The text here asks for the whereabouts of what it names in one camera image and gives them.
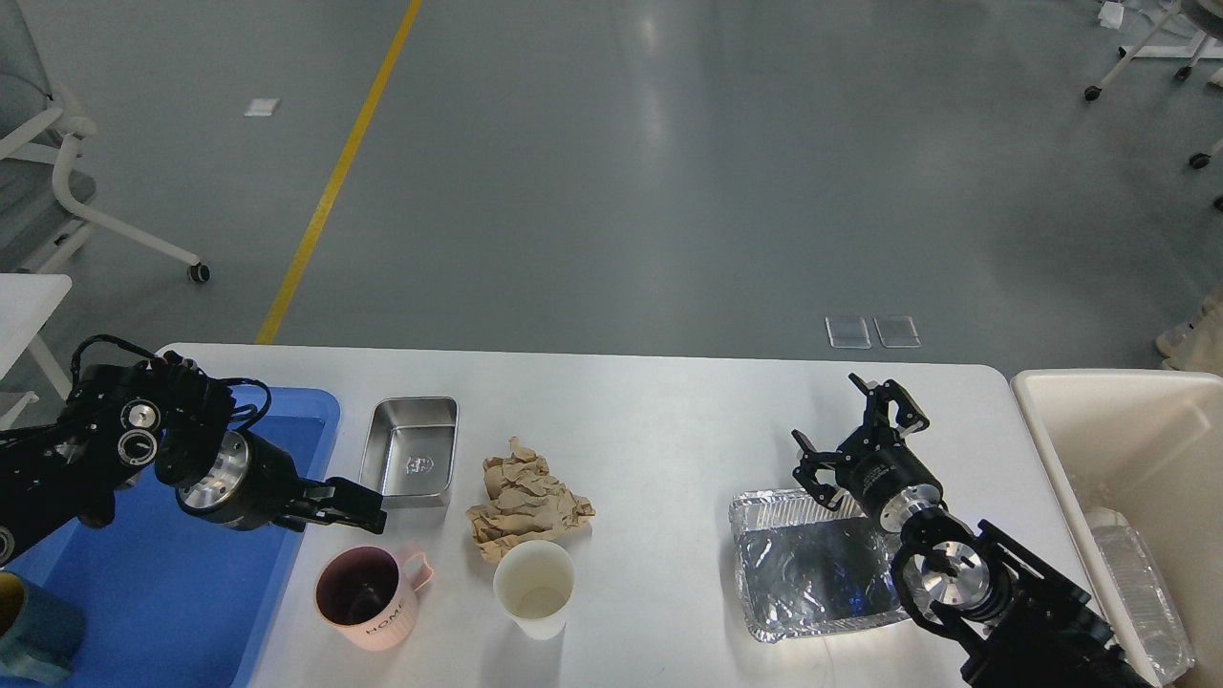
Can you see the clear floor plate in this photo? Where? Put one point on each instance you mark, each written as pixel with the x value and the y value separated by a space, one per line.
pixel 848 332
pixel 897 332

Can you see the white wheeled stand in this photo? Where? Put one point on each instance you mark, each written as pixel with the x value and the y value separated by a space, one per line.
pixel 1204 17

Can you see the white side table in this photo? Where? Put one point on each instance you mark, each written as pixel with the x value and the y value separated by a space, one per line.
pixel 27 302

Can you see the aluminium foil tray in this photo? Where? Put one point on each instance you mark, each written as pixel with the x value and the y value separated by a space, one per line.
pixel 806 571

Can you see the person in khaki trousers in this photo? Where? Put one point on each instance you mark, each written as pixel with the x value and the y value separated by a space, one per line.
pixel 1195 345

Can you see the beige plastic bin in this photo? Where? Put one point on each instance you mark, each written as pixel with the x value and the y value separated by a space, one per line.
pixel 1143 446

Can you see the pink HOME mug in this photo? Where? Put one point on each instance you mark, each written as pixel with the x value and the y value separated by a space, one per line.
pixel 370 594

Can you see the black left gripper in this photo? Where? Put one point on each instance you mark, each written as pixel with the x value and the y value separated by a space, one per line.
pixel 252 482

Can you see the white paper cup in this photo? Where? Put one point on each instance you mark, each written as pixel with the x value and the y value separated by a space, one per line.
pixel 534 583

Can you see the teal yellow cup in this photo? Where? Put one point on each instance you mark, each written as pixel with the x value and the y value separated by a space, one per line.
pixel 40 632

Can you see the clear floor plate right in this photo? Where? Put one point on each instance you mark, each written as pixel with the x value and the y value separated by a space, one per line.
pixel 897 332

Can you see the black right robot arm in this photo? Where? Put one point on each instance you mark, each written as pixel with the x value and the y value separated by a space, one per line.
pixel 1020 622

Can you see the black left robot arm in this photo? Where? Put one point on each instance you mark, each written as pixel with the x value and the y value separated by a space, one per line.
pixel 131 410

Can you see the crumpled brown paper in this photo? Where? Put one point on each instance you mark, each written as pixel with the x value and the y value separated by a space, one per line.
pixel 524 502

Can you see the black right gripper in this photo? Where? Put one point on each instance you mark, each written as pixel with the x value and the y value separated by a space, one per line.
pixel 874 464

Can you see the blue plastic tray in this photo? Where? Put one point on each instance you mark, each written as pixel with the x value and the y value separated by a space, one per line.
pixel 169 600

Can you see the stainless steel rectangular container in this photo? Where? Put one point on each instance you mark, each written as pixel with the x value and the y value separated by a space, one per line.
pixel 409 456

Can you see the clear floor plate left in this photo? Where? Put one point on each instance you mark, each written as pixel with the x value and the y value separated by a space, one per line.
pixel 848 332

